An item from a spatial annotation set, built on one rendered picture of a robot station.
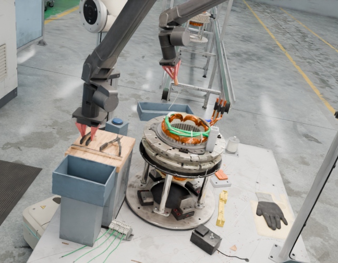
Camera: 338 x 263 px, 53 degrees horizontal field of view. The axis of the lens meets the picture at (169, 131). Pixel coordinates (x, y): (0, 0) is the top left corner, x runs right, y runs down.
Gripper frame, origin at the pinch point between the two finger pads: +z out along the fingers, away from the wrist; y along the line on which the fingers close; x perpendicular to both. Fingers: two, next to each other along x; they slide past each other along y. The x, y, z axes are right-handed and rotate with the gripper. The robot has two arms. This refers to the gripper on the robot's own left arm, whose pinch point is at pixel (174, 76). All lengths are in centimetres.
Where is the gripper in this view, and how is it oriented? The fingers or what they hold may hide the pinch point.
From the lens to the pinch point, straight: 150.0
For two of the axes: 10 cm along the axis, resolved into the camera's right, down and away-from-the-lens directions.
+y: 3.5, -5.7, 7.4
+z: 2.1, 8.2, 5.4
